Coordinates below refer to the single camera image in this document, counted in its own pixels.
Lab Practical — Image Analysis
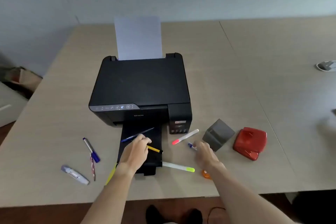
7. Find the person's right hand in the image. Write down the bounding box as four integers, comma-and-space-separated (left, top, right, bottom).
193, 141, 226, 173

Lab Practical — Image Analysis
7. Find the grey marker with blue cap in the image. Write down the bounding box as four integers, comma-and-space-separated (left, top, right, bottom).
83, 137, 101, 163

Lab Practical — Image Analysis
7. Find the white highlighter with pink cap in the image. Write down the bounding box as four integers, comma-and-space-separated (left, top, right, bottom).
172, 129, 200, 146

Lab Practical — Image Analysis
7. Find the yellow utility knife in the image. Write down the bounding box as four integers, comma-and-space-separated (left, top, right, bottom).
105, 163, 118, 186

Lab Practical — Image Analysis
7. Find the white cabinet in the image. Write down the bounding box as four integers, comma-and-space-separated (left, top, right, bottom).
0, 82, 29, 128

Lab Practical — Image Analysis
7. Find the thin floor cable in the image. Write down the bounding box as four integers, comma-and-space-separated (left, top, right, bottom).
206, 206, 226, 224

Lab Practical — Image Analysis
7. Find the brown bag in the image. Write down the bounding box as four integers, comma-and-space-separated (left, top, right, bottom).
0, 66, 43, 100

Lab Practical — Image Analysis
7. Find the yellow pencil with black tip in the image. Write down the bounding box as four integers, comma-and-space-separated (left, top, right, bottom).
146, 145, 163, 154

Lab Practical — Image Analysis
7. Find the person's left forearm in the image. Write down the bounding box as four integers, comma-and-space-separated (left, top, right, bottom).
80, 164, 137, 224

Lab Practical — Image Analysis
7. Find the slim blue pen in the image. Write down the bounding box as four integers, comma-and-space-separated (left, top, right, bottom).
120, 127, 155, 143

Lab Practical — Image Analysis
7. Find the white correction tape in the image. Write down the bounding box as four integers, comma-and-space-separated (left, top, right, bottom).
61, 164, 90, 186

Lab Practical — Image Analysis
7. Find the white highlighter with green cap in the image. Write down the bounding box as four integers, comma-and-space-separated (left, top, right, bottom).
162, 161, 196, 173

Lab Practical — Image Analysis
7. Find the white paper sheet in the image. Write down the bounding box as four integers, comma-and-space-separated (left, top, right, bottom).
114, 16, 163, 61

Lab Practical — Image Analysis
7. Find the person's left hand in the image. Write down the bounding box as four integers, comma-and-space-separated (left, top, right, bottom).
117, 134, 152, 176

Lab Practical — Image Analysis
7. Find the person's black shoe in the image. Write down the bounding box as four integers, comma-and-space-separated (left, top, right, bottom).
188, 208, 203, 224
146, 204, 165, 224

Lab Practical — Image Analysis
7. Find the grey pen holder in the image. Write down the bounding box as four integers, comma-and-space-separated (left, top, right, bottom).
202, 119, 236, 152

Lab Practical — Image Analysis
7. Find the red hole punch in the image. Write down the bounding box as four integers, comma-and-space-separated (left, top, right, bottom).
232, 127, 267, 161

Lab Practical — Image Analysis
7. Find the person's right forearm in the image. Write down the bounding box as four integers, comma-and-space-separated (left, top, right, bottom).
209, 163, 297, 224

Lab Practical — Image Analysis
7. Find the pink patterned pen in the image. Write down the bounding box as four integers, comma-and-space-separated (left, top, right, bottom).
90, 153, 97, 182

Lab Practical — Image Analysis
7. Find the person's right black shoe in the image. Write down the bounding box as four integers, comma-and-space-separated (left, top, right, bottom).
188, 208, 203, 224

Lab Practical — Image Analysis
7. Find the grey table cable box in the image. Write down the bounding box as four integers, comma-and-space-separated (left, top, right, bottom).
316, 60, 336, 72

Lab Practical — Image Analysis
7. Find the person's left black shoe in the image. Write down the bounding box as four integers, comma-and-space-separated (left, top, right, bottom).
146, 204, 165, 224

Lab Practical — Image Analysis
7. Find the black printer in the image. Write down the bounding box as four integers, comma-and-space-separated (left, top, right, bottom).
88, 52, 193, 176

